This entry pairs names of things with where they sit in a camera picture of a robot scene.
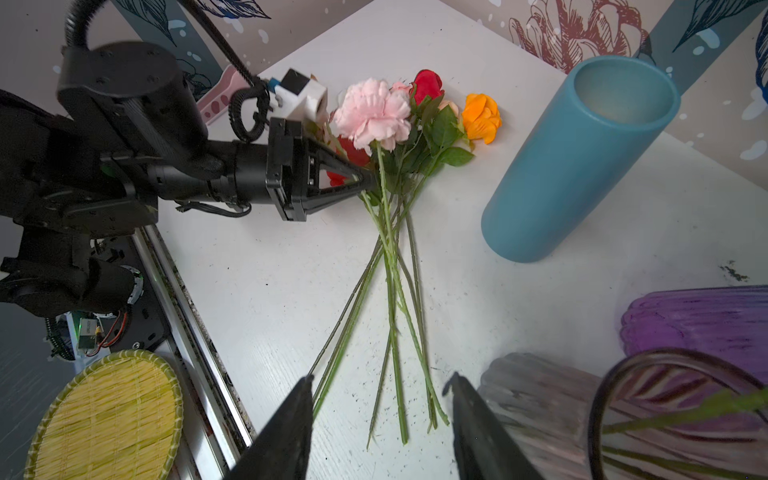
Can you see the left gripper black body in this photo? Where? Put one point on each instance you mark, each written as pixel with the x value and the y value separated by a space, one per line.
pixel 291 169

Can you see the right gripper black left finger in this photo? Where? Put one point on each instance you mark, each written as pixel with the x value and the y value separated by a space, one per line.
pixel 282 449

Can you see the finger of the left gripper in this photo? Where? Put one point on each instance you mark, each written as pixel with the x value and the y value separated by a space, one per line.
pixel 327 159
pixel 318 199

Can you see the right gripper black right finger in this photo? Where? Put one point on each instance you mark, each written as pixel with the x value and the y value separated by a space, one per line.
pixel 483 449

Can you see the pink carnation bunch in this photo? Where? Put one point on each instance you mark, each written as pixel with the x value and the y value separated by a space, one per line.
pixel 365 114
pixel 717 406

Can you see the pink grey glass vase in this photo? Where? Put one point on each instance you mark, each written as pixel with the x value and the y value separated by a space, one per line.
pixel 554 412

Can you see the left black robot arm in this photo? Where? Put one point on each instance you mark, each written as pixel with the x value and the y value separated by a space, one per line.
pixel 132 135

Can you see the blue purple glass vase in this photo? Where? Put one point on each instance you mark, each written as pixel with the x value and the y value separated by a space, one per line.
pixel 729 323

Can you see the teal ceramic vase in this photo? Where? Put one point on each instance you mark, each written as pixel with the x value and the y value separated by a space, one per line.
pixel 602 119

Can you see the pink silicone tongs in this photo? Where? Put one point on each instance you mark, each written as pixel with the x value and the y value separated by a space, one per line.
pixel 216 101

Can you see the orange artificial rose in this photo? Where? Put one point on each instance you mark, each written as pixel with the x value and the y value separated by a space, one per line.
pixel 447 135

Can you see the yellow woven bamboo tray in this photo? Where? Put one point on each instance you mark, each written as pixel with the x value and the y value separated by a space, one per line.
pixel 120 418

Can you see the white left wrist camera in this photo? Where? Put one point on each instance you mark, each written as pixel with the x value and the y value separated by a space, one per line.
pixel 298 97

